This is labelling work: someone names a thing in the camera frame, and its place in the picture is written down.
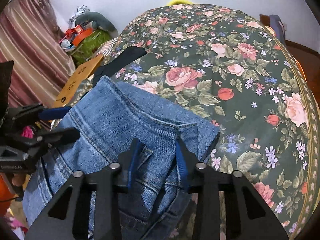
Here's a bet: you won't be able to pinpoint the blue denim jeans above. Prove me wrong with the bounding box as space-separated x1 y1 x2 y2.
23 76 219 239

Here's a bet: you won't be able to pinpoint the person left hand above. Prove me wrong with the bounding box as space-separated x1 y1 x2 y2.
11 173 27 187

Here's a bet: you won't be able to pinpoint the pink and black clothes pile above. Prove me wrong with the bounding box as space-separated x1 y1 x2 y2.
21 126 34 138

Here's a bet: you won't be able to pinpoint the wooden lap desk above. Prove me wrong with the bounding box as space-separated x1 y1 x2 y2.
52 55 103 108

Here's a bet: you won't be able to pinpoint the striped red gold curtain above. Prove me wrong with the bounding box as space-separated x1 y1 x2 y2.
1 0 75 107

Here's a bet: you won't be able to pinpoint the green fabric storage box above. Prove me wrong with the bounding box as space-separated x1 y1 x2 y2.
67 29 111 67

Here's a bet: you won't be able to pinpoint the black folded garment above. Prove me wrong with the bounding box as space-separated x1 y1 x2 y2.
92 46 147 87

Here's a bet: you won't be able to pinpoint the orange box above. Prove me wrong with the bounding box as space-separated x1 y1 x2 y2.
72 28 93 46

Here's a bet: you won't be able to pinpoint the striped patterned blanket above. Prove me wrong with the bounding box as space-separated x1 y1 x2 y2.
95 38 118 58

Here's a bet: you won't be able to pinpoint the white crumpled cloth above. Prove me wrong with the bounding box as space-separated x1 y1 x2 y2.
68 5 90 28

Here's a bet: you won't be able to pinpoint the floral green bedspread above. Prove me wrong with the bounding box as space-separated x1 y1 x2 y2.
53 3 320 239

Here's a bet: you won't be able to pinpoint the yellow foam bed rail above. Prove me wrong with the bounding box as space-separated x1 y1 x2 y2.
167 0 193 6

